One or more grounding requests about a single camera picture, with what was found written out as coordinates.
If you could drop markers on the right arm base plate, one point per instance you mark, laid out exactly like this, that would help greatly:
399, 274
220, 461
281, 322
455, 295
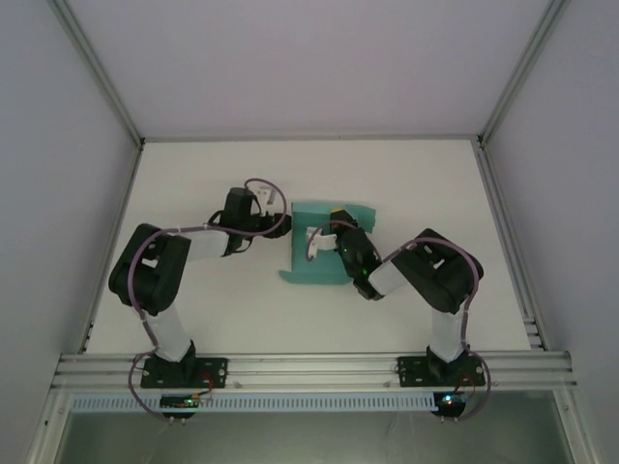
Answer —
411, 371

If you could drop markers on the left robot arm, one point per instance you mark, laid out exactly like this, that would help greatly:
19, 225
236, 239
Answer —
150, 270

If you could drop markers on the aluminium side rail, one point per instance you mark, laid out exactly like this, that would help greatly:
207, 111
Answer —
512, 251
113, 251

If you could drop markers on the aluminium frame leg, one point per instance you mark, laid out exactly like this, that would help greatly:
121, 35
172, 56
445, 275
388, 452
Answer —
48, 425
570, 425

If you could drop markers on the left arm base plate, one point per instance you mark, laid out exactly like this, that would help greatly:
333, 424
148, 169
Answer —
213, 371

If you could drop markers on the aluminium mounting rail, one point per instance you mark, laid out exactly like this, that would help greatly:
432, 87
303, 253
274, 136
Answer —
309, 369

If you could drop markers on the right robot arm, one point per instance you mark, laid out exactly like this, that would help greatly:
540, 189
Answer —
435, 275

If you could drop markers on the aluminium frame post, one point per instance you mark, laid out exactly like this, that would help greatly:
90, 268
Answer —
520, 72
99, 72

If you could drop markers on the teal paper box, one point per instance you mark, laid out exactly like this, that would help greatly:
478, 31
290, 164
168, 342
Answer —
319, 270

